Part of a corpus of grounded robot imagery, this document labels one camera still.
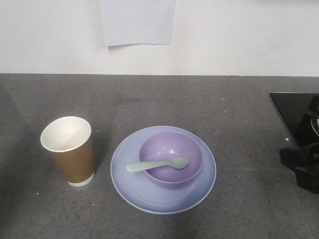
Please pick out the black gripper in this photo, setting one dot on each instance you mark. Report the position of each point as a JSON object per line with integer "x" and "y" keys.
{"x": 304, "y": 162}

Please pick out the mint green plastic spoon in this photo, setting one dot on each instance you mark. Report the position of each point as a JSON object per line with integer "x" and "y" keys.
{"x": 175, "y": 162}

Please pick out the purple plastic bowl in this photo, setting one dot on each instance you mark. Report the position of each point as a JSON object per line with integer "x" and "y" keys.
{"x": 166, "y": 145}

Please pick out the brown paper cup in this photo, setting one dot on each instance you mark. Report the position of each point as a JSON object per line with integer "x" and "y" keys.
{"x": 68, "y": 140}

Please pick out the light blue plate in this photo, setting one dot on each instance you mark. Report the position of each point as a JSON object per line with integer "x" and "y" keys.
{"x": 144, "y": 193}

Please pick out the black stove pan support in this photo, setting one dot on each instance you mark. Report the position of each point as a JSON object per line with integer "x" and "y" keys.
{"x": 311, "y": 120}

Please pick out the black glass gas stove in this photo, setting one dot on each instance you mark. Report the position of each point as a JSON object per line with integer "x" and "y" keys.
{"x": 291, "y": 108}

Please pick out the white paper sheet on wall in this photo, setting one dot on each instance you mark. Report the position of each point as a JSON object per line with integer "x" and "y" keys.
{"x": 127, "y": 22}

